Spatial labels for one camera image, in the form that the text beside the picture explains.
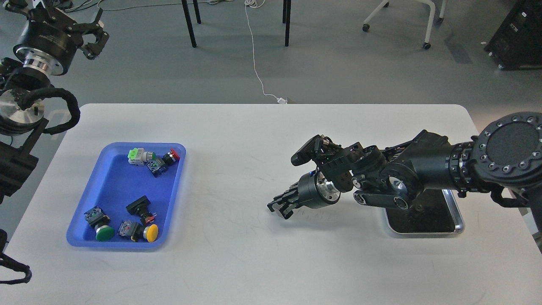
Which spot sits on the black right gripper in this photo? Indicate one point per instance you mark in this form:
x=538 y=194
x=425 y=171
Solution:
x=312 y=190

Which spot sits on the black table leg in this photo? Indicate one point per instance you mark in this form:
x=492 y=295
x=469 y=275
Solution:
x=191 y=34
x=286 y=16

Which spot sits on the black blue switch block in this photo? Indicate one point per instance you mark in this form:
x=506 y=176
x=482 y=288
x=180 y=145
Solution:
x=157 y=167

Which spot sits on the yellow mushroom push button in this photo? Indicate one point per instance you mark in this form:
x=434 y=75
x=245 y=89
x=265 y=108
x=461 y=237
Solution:
x=135 y=231

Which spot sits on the green white push button switch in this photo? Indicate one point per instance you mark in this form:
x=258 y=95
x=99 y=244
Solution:
x=139 y=157

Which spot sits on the red push button switch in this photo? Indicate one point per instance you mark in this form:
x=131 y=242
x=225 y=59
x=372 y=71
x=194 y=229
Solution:
x=170 y=157

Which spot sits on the black industrial switch part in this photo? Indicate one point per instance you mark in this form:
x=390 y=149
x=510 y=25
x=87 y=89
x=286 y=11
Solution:
x=139 y=207

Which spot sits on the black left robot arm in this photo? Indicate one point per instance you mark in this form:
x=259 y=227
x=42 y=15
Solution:
x=23 y=91

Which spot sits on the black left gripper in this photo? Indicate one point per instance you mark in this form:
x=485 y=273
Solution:
x=44 y=42

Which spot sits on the metal tray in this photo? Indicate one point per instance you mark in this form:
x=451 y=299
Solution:
x=440 y=219

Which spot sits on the black table leg right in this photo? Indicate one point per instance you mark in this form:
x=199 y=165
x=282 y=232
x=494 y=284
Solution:
x=286 y=16

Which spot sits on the white office chair base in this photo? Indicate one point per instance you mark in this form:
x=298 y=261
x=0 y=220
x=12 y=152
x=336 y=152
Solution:
x=431 y=18

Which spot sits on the green mushroom push button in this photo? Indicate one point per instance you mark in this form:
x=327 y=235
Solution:
x=99 y=221

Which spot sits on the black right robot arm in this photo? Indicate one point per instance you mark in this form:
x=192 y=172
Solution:
x=504 y=161

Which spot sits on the black table leg left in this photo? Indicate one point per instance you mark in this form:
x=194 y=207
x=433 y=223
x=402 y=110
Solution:
x=191 y=34

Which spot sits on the black equipment case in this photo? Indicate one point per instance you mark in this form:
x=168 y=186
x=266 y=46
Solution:
x=517 y=44

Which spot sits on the blue plastic tray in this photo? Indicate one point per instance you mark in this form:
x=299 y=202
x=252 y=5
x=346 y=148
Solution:
x=114 y=183

